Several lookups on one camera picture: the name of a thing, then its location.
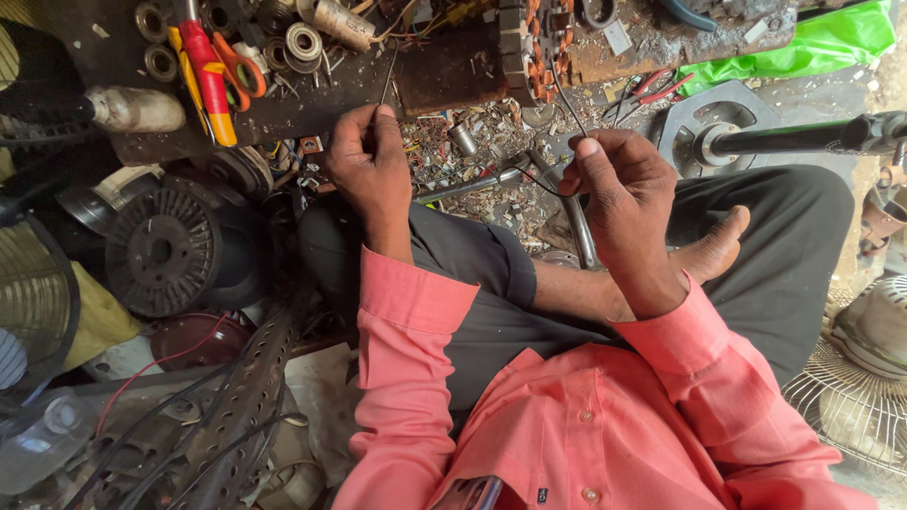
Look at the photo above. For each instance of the straight metal tube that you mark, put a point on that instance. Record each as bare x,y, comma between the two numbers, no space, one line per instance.
468,185

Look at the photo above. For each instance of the perforated rusty metal strip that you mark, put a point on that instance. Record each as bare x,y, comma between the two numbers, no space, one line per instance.
244,411

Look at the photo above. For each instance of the yellow cloth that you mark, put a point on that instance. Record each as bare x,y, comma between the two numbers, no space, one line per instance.
103,319

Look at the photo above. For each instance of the grey fan base plate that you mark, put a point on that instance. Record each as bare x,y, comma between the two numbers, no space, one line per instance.
687,120

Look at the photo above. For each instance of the maroon bowl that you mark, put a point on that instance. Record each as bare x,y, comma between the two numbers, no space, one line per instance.
191,343

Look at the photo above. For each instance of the beige cylindrical capacitor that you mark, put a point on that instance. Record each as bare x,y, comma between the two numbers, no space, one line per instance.
344,23

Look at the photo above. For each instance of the large white-rimmed ball bearing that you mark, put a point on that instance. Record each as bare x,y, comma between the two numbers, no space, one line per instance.
304,44

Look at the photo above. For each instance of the small metal cylinder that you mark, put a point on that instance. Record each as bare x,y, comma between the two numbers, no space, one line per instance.
464,139

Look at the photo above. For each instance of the person's bare foot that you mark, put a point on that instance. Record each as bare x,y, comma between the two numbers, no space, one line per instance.
712,248

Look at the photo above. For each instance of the white fan motor housing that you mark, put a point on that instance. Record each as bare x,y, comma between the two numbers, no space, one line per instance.
875,326

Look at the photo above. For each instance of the green plastic bag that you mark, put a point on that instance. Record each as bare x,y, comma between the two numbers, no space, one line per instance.
815,46

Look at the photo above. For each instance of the person's right hand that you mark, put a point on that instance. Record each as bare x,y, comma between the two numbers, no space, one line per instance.
630,205

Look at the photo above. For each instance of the black trousers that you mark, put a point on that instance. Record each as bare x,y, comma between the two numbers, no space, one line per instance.
765,234

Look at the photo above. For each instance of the motor stator with copper windings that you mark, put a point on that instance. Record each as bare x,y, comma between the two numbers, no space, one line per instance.
535,46

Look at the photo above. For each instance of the rusty wooden work board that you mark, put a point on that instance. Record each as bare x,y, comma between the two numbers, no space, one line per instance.
453,71

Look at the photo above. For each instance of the person's left hand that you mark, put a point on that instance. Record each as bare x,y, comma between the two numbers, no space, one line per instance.
368,177

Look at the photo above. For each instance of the pink shirt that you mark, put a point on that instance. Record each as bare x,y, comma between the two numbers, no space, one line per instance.
588,432

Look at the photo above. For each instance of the dirty white plastic bottle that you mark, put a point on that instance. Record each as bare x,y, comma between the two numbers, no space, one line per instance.
138,110

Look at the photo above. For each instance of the black ribbed motor rotor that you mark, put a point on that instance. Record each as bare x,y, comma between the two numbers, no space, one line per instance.
163,251

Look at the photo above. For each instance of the black fan stand pole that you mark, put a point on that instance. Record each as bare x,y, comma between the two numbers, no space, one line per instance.
793,136

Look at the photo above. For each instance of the curved metal tube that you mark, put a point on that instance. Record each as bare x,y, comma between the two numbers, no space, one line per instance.
577,226

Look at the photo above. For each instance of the small dark ball bearing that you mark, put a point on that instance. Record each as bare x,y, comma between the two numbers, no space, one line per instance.
275,54

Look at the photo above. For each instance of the steel ball bearing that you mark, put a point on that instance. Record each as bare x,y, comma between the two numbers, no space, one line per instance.
151,22
161,63

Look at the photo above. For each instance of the phone in shirt pocket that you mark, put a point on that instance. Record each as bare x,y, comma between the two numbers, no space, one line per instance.
471,494

